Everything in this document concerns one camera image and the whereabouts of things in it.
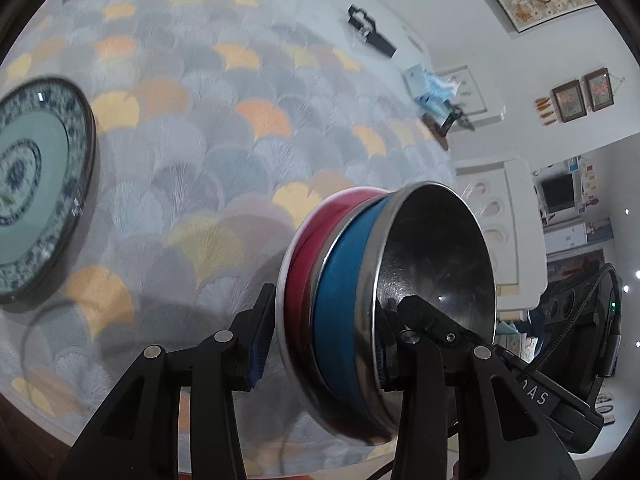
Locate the upper small framed picture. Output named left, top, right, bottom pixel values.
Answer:
left=584, top=67, right=614, bottom=112

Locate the wall television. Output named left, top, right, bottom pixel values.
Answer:
left=541, top=174, right=575, bottom=214

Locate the lower small framed picture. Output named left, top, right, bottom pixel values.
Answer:
left=551, top=79, right=587, bottom=122

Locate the white chair near right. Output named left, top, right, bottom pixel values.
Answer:
left=454, top=155, right=548, bottom=311

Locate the small framed picture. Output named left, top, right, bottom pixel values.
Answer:
left=584, top=67, right=614, bottom=112
left=551, top=79, right=587, bottom=122

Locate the black phone stand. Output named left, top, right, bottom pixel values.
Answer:
left=439, top=101, right=475, bottom=138

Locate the blue steel bowl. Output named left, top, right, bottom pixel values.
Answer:
left=311, top=182, right=496, bottom=441

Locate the scallop pattern table mat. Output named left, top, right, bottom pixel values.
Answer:
left=1, top=0, right=454, bottom=448

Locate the blue tissue pack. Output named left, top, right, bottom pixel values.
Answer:
left=404, top=64, right=460, bottom=116

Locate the round wooden coaster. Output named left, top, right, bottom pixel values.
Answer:
left=421, top=114, right=449, bottom=152

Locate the white chair far right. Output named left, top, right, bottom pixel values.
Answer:
left=436, top=64, right=506, bottom=128

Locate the pink penguin plate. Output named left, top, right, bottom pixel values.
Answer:
left=274, top=185, right=392, bottom=447

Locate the blue white patterned plate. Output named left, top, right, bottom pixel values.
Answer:
left=1, top=76, right=96, bottom=304

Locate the white chair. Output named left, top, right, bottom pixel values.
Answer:
left=436, top=64, right=506, bottom=128
left=454, top=155, right=548, bottom=311

